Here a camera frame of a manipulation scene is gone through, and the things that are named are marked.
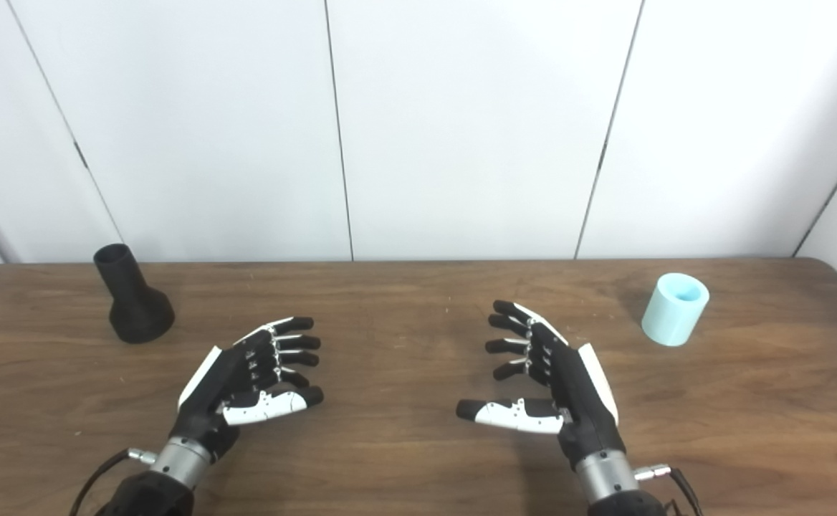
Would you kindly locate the light blue cylinder cup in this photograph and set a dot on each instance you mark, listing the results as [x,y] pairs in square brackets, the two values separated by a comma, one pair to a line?
[669,315]

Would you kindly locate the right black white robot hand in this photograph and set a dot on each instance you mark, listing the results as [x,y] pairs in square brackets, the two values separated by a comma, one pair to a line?
[576,387]

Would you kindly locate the black flared nozzle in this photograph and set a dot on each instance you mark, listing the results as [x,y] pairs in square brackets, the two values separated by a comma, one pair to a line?
[135,308]

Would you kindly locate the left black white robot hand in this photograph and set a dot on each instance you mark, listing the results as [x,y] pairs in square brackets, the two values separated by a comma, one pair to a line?
[228,373]

